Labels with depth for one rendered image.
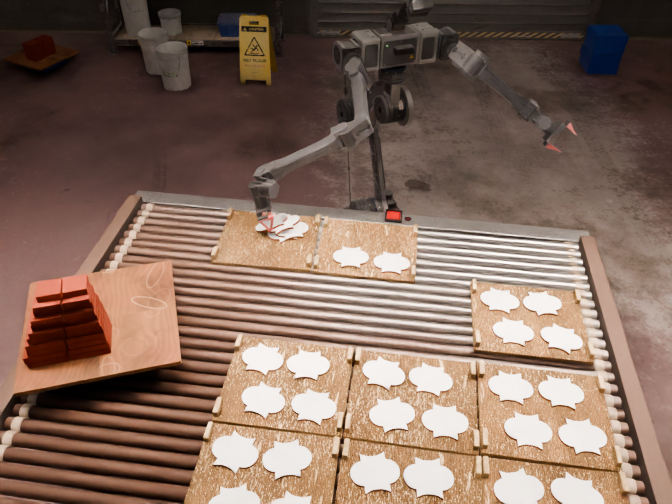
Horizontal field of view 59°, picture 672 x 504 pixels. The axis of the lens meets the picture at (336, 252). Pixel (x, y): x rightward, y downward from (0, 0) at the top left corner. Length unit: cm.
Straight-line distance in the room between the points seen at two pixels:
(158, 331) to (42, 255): 226
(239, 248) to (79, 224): 210
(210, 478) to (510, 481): 86
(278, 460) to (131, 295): 81
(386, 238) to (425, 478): 110
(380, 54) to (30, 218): 278
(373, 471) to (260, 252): 106
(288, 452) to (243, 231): 108
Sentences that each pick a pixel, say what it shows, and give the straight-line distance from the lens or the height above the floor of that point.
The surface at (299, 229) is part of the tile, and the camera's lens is 257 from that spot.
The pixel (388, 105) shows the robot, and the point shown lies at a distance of 306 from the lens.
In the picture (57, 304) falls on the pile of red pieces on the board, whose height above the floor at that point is 129.
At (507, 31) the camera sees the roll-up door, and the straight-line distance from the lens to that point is 736.
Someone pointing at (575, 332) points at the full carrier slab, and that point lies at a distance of 236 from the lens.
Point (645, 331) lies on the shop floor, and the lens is 390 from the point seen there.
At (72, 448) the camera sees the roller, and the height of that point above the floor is 92.
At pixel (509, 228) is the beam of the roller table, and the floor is 91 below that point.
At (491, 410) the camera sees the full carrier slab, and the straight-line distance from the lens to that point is 204.
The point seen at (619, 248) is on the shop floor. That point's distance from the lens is 442.
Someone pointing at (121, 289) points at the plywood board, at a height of 104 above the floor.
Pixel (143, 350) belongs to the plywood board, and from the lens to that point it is 207.
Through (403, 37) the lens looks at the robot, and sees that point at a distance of 293.
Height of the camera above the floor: 257
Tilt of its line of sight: 41 degrees down
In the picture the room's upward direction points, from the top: 1 degrees clockwise
